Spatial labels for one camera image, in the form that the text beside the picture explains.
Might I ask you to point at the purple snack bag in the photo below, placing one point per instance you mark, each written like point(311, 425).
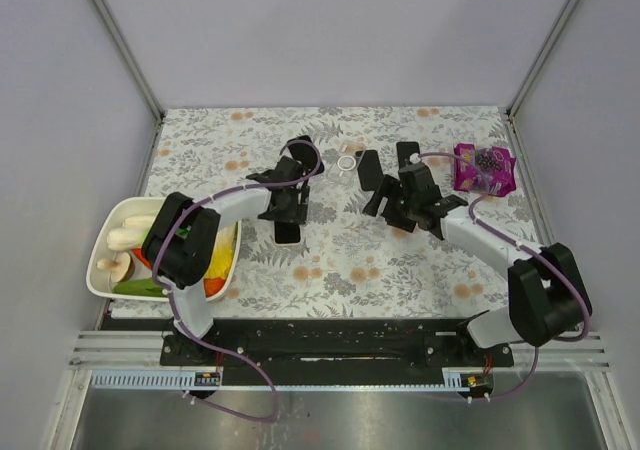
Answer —
point(488, 169)

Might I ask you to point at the white cable duct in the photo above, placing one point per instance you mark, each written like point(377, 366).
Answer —
point(179, 380)

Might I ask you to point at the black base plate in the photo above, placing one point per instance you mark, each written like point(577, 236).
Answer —
point(432, 342)

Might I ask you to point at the brown mushroom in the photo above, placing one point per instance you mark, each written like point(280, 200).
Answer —
point(120, 268)

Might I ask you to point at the floral tablecloth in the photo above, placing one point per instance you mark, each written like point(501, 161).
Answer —
point(346, 264)

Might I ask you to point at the white plastic bin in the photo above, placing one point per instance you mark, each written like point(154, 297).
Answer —
point(98, 281)

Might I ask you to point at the yellow corn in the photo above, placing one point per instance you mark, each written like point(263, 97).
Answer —
point(223, 254)

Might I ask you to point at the orange carrot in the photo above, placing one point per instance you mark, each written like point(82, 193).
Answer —
point(139, 256)

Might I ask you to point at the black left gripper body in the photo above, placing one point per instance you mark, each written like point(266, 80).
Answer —
point(300, 190)

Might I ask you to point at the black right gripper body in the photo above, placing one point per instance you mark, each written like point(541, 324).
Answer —
point(396, 183)

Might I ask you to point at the black phone case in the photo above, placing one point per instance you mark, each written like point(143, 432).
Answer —
point(302, 150)

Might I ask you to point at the silver smartphone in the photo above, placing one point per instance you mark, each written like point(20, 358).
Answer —
point(407, 153)

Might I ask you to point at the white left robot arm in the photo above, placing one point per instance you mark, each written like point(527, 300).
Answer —
point(180, 243)

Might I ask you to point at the blue smartphone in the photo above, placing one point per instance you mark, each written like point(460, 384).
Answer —
point(287, 233)

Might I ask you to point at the clear magsafe phone case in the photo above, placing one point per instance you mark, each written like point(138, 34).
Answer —
point(342, 169)

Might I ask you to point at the aluminium rail frame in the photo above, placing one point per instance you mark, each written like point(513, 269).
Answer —
point(105, 349)

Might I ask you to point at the green pea pod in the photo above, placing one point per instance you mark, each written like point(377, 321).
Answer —
point(139, 288)

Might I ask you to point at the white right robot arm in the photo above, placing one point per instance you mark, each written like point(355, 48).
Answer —
point(546, 294)

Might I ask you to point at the dark smartphone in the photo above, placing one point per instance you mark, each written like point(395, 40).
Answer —
point(369, 170)

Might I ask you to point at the white green leek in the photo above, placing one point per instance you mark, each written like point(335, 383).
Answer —
point(124, 239)

